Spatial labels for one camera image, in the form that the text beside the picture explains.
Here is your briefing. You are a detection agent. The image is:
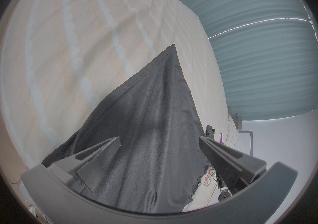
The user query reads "white printed pyjama top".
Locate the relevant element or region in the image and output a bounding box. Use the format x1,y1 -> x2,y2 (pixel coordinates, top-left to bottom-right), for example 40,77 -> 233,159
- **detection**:
199,166 -> 219,190

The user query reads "bed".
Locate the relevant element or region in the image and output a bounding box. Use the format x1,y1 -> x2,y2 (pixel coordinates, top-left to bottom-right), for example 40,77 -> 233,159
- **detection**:
0,0 -> 254,215

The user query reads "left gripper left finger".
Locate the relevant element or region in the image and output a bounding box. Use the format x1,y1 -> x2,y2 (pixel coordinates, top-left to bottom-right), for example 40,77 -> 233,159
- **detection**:
51,137 -> 122,193

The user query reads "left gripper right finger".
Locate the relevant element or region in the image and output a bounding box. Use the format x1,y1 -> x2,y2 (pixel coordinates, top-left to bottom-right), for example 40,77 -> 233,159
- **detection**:
199,136 -> 268,192

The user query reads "grey bedside table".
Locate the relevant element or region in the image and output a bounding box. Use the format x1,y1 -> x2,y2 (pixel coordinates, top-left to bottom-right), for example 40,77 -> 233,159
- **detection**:
227,106 -> 242,129

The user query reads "black T-shirt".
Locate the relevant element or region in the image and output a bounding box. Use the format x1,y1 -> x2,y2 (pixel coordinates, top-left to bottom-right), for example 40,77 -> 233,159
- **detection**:
41,44 -> 215,213

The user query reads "white printed pillow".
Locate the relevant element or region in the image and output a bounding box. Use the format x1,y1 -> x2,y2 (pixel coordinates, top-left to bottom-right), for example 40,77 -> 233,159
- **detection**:
227,115 -> 239,147

